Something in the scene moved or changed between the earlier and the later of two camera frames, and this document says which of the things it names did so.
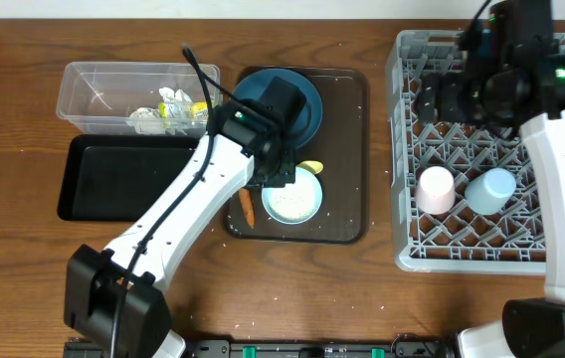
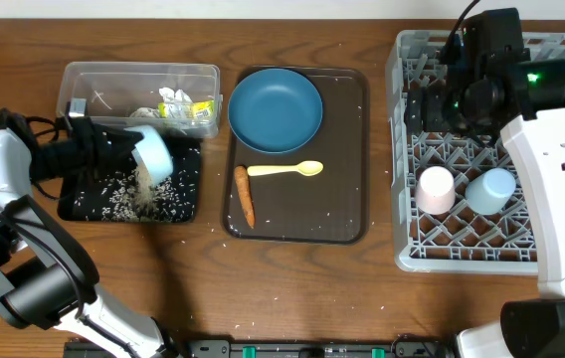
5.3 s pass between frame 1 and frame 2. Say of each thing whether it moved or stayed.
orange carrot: stayed
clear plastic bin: stayed
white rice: moved
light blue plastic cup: stayed
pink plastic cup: stayed
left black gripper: moved
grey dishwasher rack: stayed
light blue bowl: moved
